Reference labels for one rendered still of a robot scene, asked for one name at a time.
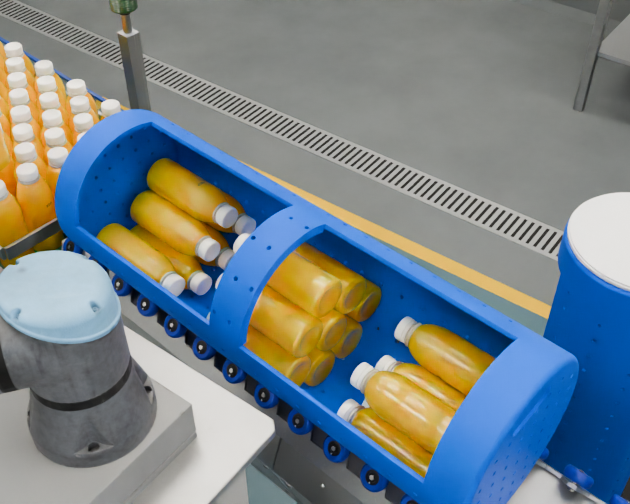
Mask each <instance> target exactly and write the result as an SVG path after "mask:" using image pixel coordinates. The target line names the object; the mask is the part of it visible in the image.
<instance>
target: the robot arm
mask: <svg viewBox="0 0 630 504"><path fill-rule="evenodd" d="M25 388H30V400H29V404H28V408H27V424H28V428H29V431H30V434H31V436H32V439H33V441H34V443H35V445H36V447H37V448H38V450H39V451H40V452H41V453H42V454H43V455H44V456H45V457H46V458H48V459H49V460H51V461H53V462H55V463H57V464H60V465H63V466H67V467H73V468H91V467H97V466H101V465H105V464H108V463H111V462H113V461H116V460H118V459H120V458H122V457H124V456H125V455H127V454H128V453H130V452H131V451H133V450H134V449H135V448H136V447H137V446H138V445H139V444H140V443H141V442H142V441H143V440H144V439H145V438H146V436H147V435H148V434H149V432H150V430H151V429H152V427H153V424H154V422H155V419H156V415H157V399H156V395H155V390H154V386H153V384H152V381H151V379H150V377H149V376H148V374H147V373H146V372H145V371H144V369H143V368H142V367H141V366H140V365H139V364H138V363H137V362H136V360H135V359H134V358H133V357H132V356H131V354H130V350H129V346H128V342H127V338H126V334H125V330H124V326H123V321H122V317H121V305H120V301H119V298H118V296H117V294H116V292H115V291H114V289H113V285H112V282H111V280H110V278H109V276H108V274H107V273H106V271H105V270H104V269H103V268H102V267H101V266H100V265H99V264H98V263H96V262H95V261H93V260H89V259H87V257H85V256H83V255H81V254H78V253H74V252H69V251H60V250H51V251H41V252H36V253H32V254H29V255H26V256H23V257H21V258H19V259H17V260H16V265H8V266H7V267H6V268H5V269H4V270H3V271H2V272H1V273H0V394H4V393H7V392H12V391H16V390H21V389H25Z"/></svg>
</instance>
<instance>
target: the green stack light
mask: <svg viewBox="0 0 630 504"><path fill-rule="evenodd" d="M108 1H109V7H110V10H111V11H112V12H114V13H117V14H127V13H131V12H133V11H135V10H136V9H137V8H138V2H137V0H108Z"/></svg>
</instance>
